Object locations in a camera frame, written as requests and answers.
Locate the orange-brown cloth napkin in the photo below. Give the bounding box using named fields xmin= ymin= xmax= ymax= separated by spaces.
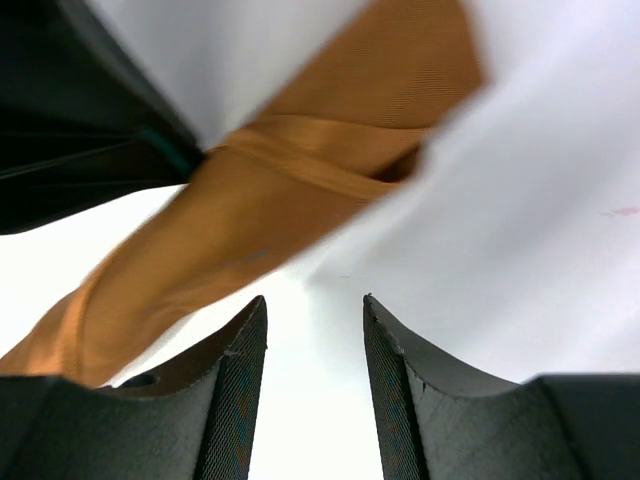
xmin=1 ymin=0 xmax=482 ymax=387

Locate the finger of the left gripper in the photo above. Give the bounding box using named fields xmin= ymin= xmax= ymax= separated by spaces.
xmin=1 ymin=1 xmax=204 ymax=235

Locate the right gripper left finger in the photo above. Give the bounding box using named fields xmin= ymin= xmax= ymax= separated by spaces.
xmin=1 ymin=296 xmax=267 ymax=480

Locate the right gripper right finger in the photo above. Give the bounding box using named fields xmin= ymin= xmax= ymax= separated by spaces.
xmin=363 ymin=296 xmax=639 ymax=480

